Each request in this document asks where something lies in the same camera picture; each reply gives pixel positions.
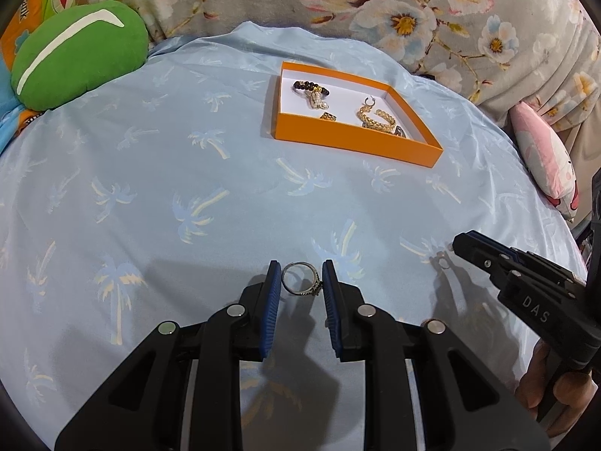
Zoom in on pink cartoon pillow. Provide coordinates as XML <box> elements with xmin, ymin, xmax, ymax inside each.
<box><xmin>509</xmin><ymin>101</ymin><xmax>580</xmax><ymax>219</ymax></box>

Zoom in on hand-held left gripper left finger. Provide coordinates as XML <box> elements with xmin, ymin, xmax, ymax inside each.
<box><xmin>54</xmin><ymin>260</ymin><xmax>282</xmax><ymax>451</ymax></box>

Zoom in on light blue palm print sheet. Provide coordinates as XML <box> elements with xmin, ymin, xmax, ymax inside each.
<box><xmin>0</xmin><ymin>20</ymin><xmax>590</xmax><ymax>451</ymax></box>

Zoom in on green plush pillow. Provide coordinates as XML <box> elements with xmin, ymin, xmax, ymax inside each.
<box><xmin>10</xmin><ymin>0</ymin><xmax>150</xmax><ymax>112</ymax></box>

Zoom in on person's right hand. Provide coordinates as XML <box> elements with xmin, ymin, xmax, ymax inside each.
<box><xmin>514</xmin><ymin>338</ymin><xmax>599</xmax><ymax>437</ymax></box>

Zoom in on black bead bracelet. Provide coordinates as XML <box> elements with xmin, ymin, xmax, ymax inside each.
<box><xmin>292</xmin><ymin>80</ymin><xmax>332</xmax><ymax>97</ymax></box>

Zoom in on gold chain cuff bracelet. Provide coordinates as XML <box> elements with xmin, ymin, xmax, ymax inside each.
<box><xmin>357</xmin><ymin>104</ymin><xmax>397</xmax><ymax>133</ymax></box>

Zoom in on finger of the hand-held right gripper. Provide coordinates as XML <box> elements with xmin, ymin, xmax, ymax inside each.
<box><xmin>452</xmin><ymin>230</ymin><xmax>532</xmax><ymax>293</ymax></box>
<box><xmin>483</xmin><ymin>236</ymin><xmax>585</xmax><ymax>286</ymax></box>

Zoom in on orange cardboard box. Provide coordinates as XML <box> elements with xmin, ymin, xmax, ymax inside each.
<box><xmin>271</xmin><ymin>60</ymin><xmax>444</xmax><ymax>168</ymax></box>

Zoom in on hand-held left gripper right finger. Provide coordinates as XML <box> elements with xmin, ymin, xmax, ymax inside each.
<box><xmin>320</xmin><ymin>259</ymin><xmax>551</xmax><ymax>451</ymax></box>

